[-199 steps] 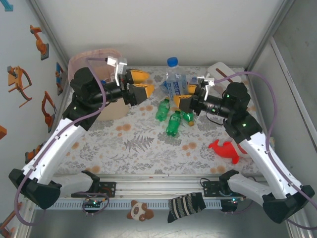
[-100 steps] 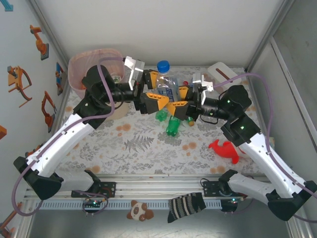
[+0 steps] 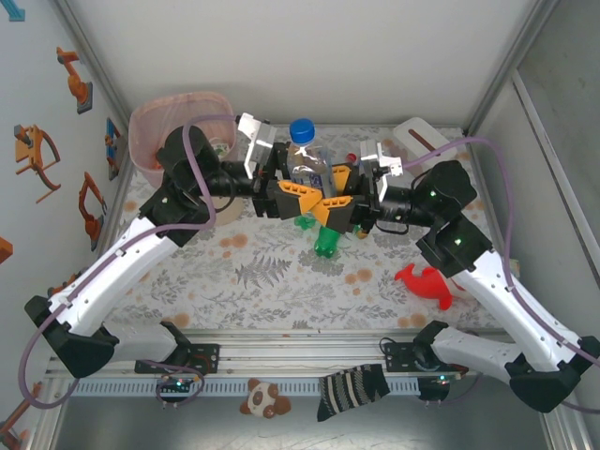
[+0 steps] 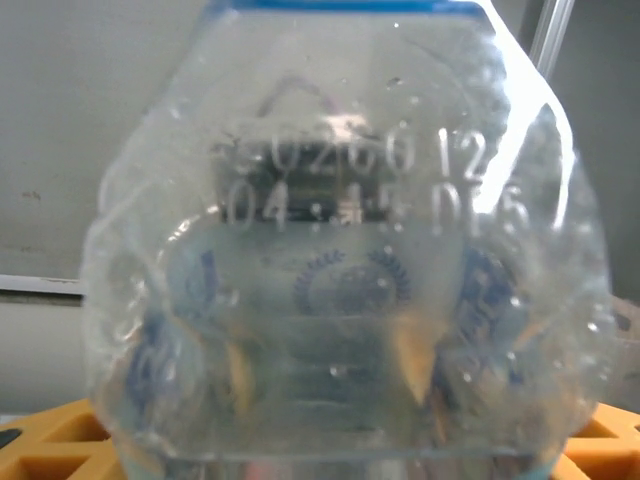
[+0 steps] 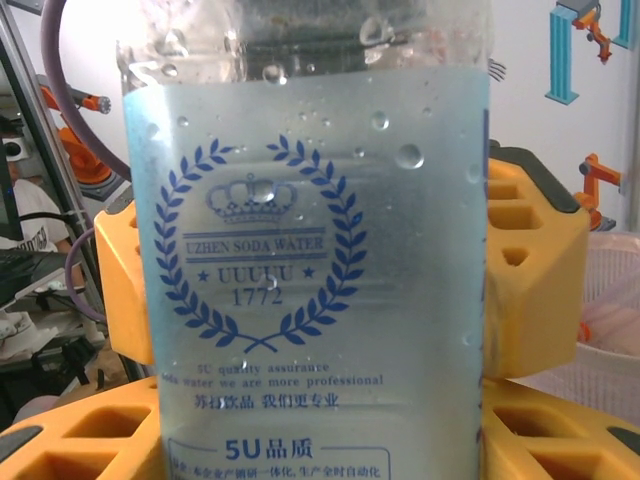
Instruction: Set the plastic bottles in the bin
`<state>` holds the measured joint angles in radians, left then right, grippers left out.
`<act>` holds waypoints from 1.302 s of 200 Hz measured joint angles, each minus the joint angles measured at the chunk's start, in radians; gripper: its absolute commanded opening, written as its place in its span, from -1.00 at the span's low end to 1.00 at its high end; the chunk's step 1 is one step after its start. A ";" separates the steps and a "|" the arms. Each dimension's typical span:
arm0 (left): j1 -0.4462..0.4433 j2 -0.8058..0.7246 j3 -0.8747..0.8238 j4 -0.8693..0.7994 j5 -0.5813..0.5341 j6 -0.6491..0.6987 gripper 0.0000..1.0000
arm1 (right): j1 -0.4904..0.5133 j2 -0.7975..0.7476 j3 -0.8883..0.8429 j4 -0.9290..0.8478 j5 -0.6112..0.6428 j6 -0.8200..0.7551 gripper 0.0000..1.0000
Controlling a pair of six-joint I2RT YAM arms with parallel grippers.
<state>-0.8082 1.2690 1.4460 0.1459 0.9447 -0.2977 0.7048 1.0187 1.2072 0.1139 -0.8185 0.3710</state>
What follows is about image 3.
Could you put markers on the lime label clear bottle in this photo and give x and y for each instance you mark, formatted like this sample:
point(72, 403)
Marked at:
point(219, 147)

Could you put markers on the floral tablecloth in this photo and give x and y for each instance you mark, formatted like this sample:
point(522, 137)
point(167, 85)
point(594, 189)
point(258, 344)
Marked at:
point(262, 304)

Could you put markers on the red label red-cap bottle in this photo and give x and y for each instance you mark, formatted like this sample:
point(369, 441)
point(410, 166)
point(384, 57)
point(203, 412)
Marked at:
point(351, 157)

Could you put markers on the brown white panda plush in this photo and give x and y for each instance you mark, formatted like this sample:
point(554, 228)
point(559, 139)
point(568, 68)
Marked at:
point(260, 398)

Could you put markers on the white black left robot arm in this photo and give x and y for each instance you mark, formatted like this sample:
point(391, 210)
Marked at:
point(112, 281)

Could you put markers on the white tissue box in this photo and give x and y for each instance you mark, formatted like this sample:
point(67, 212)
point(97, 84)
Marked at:
point(412, 127)

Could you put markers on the black white striped sock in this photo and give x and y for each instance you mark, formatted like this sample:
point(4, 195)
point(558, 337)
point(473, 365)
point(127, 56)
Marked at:
point(347, 389)

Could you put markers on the aluminium frame post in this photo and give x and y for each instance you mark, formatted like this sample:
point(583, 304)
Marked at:
point(521, 47)
point(90, 51)

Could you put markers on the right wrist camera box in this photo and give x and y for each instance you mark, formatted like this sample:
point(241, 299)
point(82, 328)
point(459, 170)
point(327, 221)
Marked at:
point(370, 157)

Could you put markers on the red toothy monster toy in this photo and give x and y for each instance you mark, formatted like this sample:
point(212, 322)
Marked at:
point(455, 293)

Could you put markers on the printed tissue pack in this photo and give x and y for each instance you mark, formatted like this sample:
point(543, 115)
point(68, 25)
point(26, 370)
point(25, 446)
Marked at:
point(515, 269)

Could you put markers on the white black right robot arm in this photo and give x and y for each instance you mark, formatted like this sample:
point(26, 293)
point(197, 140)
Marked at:
point(511, 316)

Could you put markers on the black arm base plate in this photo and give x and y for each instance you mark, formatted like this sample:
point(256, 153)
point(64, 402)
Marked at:
point(208, 358)
point(396, 358)

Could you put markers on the aluminium rail beam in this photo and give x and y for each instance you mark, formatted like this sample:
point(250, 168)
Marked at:
point(304, 356)

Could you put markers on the beige bin with pink liner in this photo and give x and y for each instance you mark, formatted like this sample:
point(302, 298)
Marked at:
point(150, 122)

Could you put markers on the blue orange wall decal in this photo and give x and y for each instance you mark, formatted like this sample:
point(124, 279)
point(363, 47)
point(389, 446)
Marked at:
point(113, 150)

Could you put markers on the small lit circuit board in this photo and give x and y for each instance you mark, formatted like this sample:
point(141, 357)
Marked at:
point(436, 385)
point(175, 383)

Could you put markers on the blue-cap water bottle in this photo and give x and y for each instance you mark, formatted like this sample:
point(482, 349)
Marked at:
point(302, 131)

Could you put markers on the red shark toy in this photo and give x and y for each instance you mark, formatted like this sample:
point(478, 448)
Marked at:
point(422, 286)

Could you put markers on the grey side panel bar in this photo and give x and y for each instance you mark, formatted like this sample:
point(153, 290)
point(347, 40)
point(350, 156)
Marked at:
point(555, 173)

